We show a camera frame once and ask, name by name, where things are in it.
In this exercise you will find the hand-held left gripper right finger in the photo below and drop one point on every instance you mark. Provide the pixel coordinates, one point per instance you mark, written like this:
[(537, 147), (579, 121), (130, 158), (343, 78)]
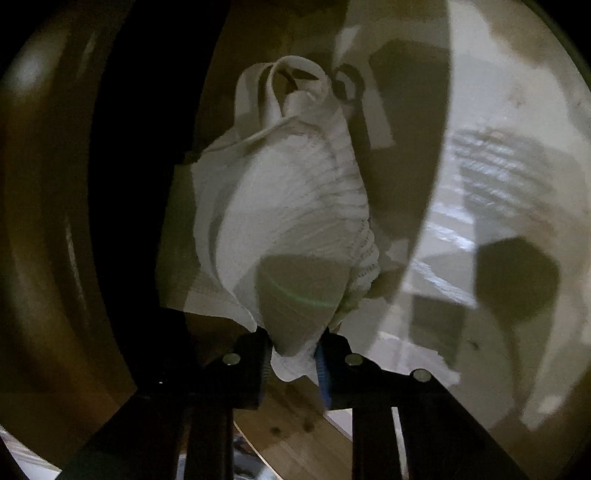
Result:
[(323, 374)]

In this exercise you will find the white ribbed underwear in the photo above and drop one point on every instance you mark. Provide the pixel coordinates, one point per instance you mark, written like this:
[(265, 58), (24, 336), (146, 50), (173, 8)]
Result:
[(277, 207)]

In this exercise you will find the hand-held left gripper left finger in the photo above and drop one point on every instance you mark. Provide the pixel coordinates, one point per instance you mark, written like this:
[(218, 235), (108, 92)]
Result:
[(264, 364)]

